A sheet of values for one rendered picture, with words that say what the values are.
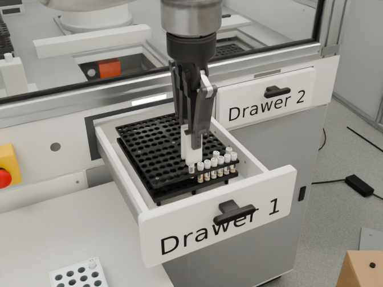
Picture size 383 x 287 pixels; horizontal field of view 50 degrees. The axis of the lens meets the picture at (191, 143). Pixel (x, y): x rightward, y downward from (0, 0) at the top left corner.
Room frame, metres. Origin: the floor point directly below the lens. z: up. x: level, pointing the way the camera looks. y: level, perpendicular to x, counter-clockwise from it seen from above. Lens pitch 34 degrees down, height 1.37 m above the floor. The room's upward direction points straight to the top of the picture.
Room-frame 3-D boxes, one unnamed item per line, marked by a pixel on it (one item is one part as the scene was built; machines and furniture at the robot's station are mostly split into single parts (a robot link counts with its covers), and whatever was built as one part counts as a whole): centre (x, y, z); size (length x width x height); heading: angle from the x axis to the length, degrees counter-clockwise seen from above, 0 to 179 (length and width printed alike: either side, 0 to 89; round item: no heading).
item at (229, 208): (0.49, -0.06, 0.91); 0.07 x 0.04 x 0.01; 116
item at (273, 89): (0.92, -0.21, 0.91); 0.07 x 0.04 x 0.01; 116
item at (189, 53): (0.60, 0.00, 1.12); 0.08 x 0.07 x 0.09; 26
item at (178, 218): (0.52, -0.05, 0.87); 0.29 x 0.02 x 0.11; 116
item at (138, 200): (0.71, 0.04, 0.86); 0.40 x 0.26 x 0.06; 26
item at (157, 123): (0.70, 0.04, 0.87); 0.22 x 0.18 x 0.06; 26
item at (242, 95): (0.94, -0.19, 0.87); 0.29 x 0.02 x 0.11; 116
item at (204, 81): (0.57, -0.02, 1.10); 0.05 x 0.02 x 0.05; 26
